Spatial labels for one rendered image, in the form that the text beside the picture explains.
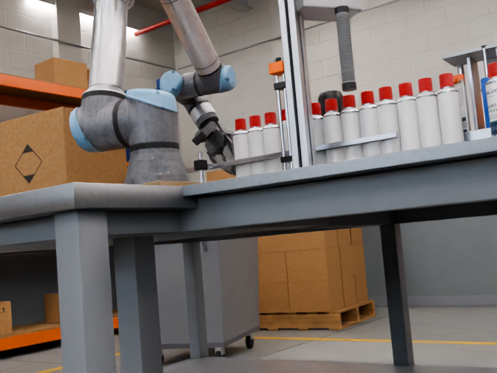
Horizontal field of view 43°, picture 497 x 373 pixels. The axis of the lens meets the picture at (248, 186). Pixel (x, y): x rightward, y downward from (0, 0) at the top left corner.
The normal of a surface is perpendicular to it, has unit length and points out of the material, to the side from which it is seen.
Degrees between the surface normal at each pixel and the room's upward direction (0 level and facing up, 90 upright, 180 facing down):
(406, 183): 90
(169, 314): 93
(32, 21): 90
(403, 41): 90
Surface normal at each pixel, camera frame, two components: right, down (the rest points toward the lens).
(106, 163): 0.85, -0.12
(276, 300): -0.53, -0.04
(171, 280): -0.31, 0.00
